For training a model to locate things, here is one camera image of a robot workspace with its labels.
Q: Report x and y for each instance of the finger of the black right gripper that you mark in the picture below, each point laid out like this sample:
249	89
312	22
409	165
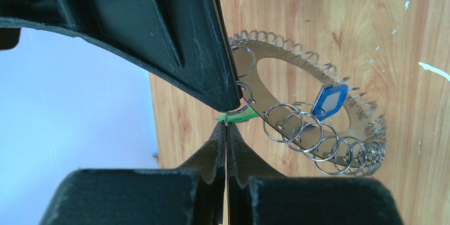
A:
181	41

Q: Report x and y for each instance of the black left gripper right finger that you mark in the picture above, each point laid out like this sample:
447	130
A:
260	194

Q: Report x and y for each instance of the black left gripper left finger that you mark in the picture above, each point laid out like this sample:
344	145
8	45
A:
192	193

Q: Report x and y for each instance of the green key tag with key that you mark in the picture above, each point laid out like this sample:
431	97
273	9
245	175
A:
238	116

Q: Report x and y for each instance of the blue key tag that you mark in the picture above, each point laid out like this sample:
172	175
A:
329	101

